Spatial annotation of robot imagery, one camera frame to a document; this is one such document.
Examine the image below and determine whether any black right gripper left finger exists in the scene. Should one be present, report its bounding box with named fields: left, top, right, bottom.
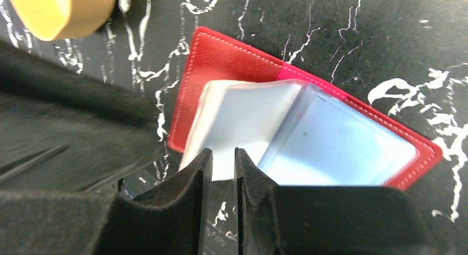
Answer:
left=1, top=148, right=212, bottom=254

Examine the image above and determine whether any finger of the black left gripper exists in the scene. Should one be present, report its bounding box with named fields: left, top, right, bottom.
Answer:
left=1, top=42, right=164, bottom=190

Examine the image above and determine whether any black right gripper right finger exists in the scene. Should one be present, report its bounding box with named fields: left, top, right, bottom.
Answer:
left=235, top=148, right=435, bottom=254

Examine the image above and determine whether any red leather card holder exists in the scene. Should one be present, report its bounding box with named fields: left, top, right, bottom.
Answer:
left=168, top=27, right=442, bottom=189

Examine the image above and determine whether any yellow oval tray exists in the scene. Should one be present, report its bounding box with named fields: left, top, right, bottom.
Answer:
left=9, top=0, right=116, bottom=41

